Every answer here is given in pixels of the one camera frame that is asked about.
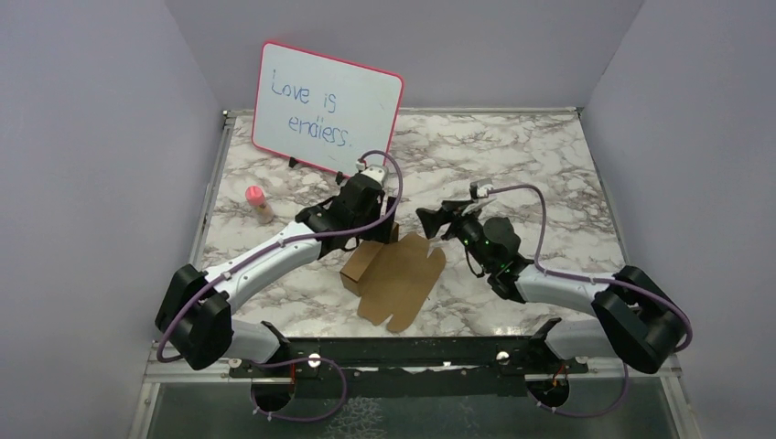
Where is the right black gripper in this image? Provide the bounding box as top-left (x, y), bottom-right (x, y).
top-left (416, 198), bottom-right (493, 272)

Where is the brown cardboard box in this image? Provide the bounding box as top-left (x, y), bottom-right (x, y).
top-left (339, 223), bottom-right (447, 334)

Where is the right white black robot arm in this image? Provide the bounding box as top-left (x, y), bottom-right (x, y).
top-left (415, 200), bottom-right (692, 374)

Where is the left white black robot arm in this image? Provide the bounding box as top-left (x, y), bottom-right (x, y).
top-left (155, 166), bottom-right (396, 376)

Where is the pink capped small bottle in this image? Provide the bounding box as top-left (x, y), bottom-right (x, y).
top-left (244, 186), bottom-right (275, 224)

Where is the pink framed whiteboard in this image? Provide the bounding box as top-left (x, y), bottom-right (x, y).
top-left (251, 41), bottom-right (404, 177)

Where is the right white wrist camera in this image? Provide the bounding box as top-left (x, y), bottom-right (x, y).
top-left (469, 178), bottom-right (494, 200)

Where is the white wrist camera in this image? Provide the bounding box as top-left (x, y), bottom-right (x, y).
top-left (359, 165), bottom-right (390, 187)
top-left (469, 178), bottom-right (494, 200)

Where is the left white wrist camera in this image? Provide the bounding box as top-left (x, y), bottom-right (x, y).
top-left (359, 165), bottom-right (390, 187)

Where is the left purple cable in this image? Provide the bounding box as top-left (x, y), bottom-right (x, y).
top-left (156, 150), bottom-right (405, 423)

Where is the aluminium front frame rail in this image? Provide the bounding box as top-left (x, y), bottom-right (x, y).
top-left (143, 337), bottom-right (683, 385)

